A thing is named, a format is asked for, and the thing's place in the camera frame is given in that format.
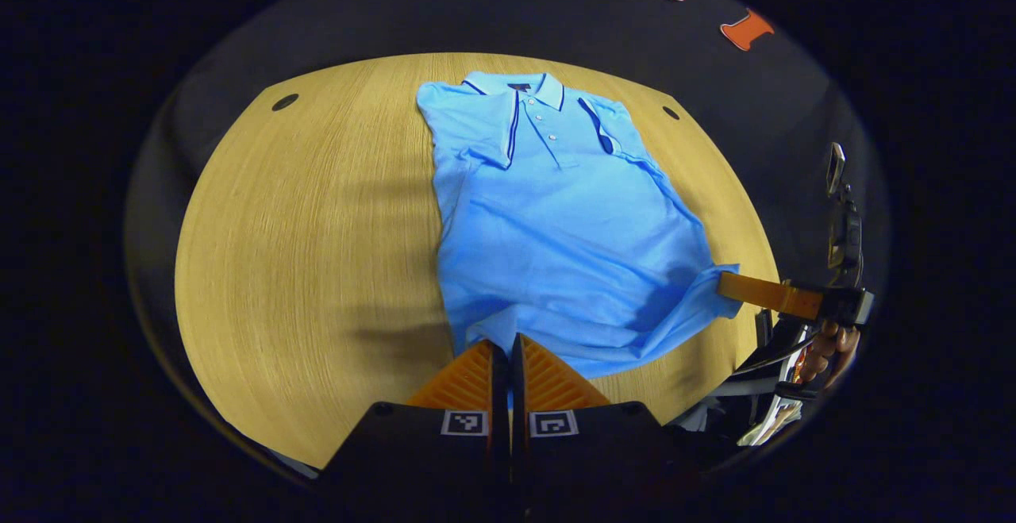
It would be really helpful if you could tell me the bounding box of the black backdrop cloth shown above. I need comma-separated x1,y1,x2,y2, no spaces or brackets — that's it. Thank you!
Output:
121,0,891,476

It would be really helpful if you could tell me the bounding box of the light blue polo T-shirt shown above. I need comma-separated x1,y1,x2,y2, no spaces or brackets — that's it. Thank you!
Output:
416,71,744,381

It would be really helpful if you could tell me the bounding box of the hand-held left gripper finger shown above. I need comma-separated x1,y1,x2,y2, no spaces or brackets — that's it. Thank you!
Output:
316,339,510,523
510,333,717,523

